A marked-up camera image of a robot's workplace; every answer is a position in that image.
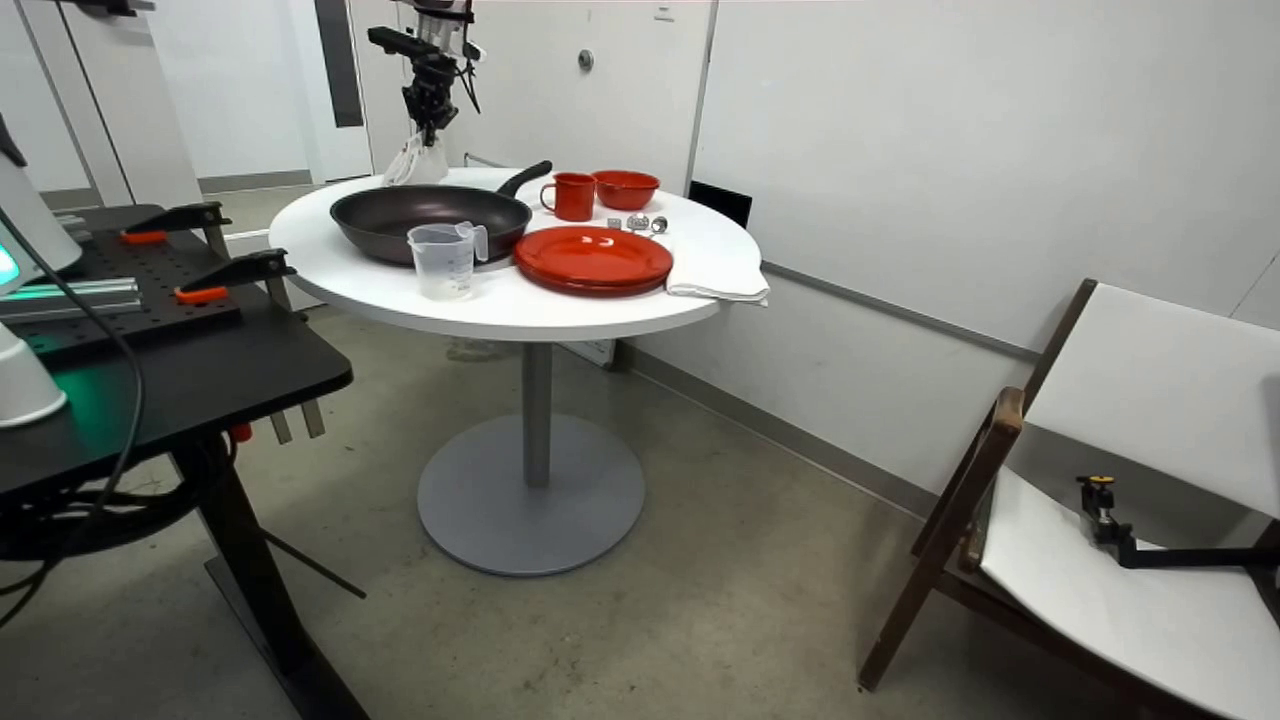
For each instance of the white round pedestal table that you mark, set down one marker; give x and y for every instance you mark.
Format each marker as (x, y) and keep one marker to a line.
(533, 312)

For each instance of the black robot desk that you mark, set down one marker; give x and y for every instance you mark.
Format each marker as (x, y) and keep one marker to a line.
(202, 373)

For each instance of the white door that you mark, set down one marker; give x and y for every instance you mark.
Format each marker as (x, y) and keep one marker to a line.
(625, 82)

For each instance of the plain white cloth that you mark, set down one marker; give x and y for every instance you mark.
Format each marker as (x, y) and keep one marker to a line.
(716, 264)

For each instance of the grey slanted panel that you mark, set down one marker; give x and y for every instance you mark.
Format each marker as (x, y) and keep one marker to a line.
(33, 212)

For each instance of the red mug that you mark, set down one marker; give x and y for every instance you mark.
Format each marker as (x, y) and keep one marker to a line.
(574, 197)

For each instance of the red bowl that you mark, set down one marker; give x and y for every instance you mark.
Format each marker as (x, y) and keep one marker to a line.
(625, 188)

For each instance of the black frying pan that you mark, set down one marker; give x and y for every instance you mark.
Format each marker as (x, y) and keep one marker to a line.
(415, 220)

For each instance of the silver aluminium rail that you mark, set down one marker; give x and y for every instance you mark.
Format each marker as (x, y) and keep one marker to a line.
(65, 298)

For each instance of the white rounded base cover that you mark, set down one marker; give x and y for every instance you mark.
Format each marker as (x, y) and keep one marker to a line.
(24, 381)

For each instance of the red plate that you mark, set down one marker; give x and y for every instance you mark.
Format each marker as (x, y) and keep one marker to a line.
(592, 263)

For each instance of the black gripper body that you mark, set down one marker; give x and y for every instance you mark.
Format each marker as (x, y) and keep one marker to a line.
(436, 82)

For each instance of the metal utensil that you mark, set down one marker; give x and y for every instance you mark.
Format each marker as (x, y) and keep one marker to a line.
(646, 226)

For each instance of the clear plastic measuring cup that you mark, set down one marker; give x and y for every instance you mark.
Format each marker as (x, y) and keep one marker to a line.
(441, 263)

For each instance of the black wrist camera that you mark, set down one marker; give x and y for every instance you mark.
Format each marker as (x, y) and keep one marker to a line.
(398, 45)

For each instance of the black chair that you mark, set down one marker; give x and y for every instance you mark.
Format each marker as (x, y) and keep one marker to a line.
(726, 201)

